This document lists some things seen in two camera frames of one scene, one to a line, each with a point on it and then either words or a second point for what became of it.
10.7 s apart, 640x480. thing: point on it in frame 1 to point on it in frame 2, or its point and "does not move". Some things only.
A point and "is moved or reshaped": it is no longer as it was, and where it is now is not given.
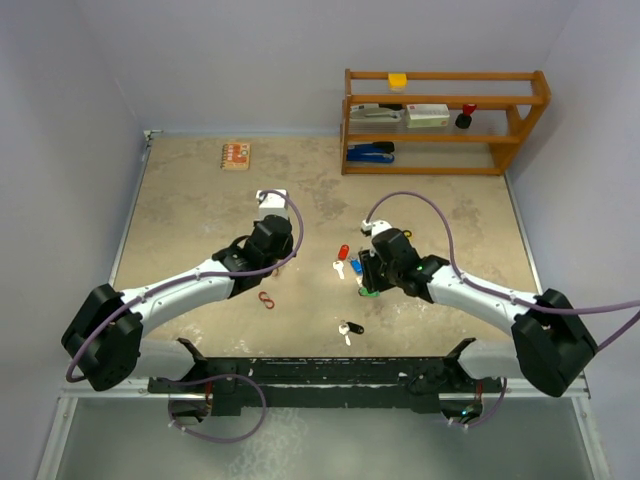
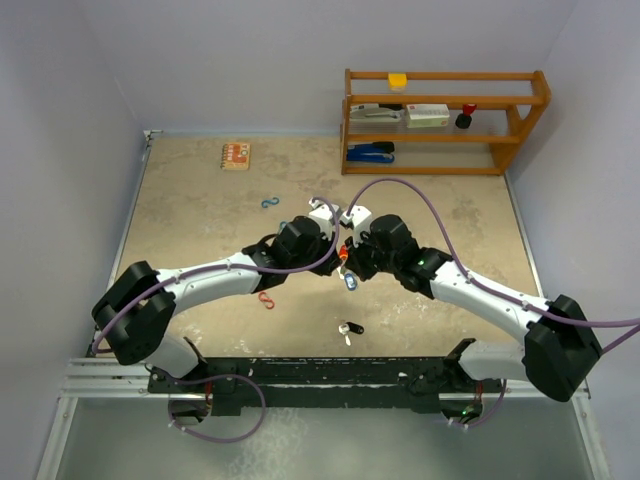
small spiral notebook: x=236 y=156 does not move
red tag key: x=343 y=255 does not move
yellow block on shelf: x=397 y=82 does not move
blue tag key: x=356 y=264 is moved or reshaped
